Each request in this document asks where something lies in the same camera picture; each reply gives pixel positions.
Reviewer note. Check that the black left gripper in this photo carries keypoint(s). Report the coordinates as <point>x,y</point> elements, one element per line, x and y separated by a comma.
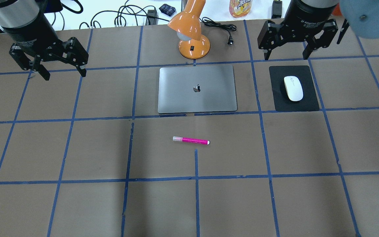
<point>31,34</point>

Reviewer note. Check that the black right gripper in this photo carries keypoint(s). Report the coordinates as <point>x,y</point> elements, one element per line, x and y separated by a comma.
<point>306,14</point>

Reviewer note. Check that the white computer mouse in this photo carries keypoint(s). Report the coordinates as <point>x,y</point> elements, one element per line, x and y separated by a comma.
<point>293,88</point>

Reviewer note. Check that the pink highlighter pen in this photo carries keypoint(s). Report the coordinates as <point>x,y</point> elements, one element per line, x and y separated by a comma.
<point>190,140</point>

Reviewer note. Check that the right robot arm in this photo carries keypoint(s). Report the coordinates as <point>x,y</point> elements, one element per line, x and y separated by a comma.
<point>362,16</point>

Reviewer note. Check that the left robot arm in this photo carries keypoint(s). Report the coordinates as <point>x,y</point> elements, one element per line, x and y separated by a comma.
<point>13,12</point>

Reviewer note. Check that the black mousepad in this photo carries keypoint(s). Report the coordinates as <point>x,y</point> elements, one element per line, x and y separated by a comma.
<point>281,101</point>

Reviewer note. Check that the black power adapter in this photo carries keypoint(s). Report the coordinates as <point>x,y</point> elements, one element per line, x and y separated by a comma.
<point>277,9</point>

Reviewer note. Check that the orange juice bottle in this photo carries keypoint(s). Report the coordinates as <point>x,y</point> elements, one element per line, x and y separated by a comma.
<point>240,8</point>

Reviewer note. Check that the orange desk lamp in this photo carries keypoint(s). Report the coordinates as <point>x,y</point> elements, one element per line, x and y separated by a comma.
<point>193,45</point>

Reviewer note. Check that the silver closed laptop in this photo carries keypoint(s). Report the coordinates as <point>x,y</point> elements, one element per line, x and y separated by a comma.
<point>196,89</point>

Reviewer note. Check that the dark blue checkered pouch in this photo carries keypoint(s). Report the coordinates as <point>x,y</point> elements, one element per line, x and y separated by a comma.
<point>167,10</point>

